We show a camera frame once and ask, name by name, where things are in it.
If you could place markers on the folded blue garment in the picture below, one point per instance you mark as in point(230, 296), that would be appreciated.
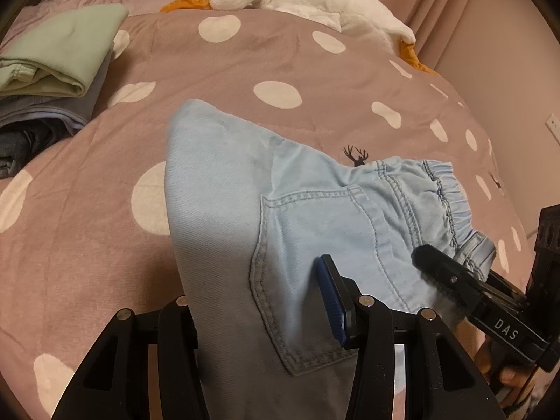
point(52, 111)

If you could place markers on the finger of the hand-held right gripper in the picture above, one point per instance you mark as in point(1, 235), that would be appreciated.
point(442, 271)
point(503, 284)

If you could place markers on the pink polka dot blanket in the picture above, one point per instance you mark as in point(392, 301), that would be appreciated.
point(218, 74)

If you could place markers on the folded dark jeans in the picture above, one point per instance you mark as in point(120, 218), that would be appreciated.
point(22, 144)

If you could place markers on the light blue denim pants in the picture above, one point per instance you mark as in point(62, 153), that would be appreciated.
point(262, 175)

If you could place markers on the pink curtain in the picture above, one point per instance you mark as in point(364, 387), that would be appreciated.
point(428, 0)

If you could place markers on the folded green garment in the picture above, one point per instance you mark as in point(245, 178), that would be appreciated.
point(65, 39)

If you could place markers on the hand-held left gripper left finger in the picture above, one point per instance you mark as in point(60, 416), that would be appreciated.
point(179, 328)

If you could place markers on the white wall socket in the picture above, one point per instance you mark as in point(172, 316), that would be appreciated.
point(554, 125)

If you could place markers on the person's right hand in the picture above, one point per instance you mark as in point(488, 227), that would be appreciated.
point(512, 380)

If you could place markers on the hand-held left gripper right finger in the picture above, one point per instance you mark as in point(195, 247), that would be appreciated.
point(330, 297)

